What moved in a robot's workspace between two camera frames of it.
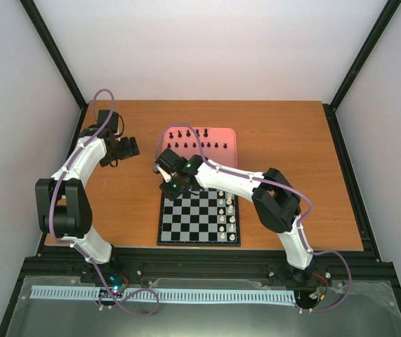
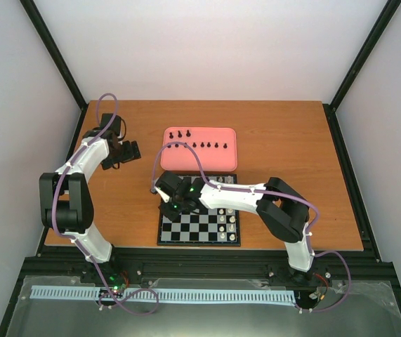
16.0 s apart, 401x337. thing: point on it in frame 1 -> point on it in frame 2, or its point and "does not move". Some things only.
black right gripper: [169, 194] -> [171, 215]
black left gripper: [128, 152] does not move
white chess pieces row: [227, 217] does not move
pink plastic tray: [219, 144] does not move
